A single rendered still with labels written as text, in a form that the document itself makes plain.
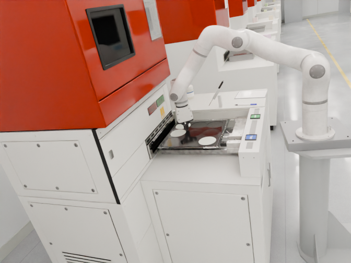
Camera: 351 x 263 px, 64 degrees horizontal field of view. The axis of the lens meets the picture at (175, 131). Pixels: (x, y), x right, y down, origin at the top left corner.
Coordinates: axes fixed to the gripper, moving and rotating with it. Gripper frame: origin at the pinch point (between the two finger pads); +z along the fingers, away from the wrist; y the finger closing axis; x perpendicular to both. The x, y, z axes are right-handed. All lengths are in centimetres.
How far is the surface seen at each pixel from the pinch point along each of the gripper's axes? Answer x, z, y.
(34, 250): 48, 91, -138
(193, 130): -2.9, 2.1, 3.5
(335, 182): 8, 92, 121
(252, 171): -55, 7, 15
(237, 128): -13.7, 4.1, 28.6
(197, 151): -19.4, 7.7, -0.3
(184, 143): -15.9, 2.1, -6.6
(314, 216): -48, 57, 55
